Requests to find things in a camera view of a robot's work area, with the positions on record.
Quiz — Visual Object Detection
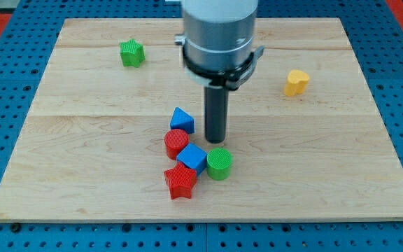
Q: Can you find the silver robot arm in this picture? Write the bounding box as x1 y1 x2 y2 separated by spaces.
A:
175 0 264 91

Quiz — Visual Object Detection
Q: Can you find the red star block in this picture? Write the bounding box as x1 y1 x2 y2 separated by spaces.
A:
164 162 197 200

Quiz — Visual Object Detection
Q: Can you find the green star block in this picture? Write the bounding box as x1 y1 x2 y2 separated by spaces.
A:
119 38 145 68

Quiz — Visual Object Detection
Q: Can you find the blue triangle block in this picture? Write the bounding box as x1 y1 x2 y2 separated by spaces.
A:
169 107 195 134

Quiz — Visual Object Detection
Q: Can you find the red cylinder block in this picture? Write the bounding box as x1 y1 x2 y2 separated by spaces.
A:
164 129 190 160

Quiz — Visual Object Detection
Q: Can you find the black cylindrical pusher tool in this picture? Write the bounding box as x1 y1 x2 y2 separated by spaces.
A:
204 87 228 144

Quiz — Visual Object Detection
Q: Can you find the blue cube block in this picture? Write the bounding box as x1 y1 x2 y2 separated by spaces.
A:
176 143 207 176

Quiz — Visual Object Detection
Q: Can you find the green cylinder block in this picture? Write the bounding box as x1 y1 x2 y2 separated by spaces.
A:
206 148 232 181

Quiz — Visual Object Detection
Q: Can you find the wooden board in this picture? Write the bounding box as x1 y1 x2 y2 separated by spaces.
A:
0 18 403 223

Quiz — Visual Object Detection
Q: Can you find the yellow heart block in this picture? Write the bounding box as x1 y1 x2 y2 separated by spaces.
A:
283 69 310 97

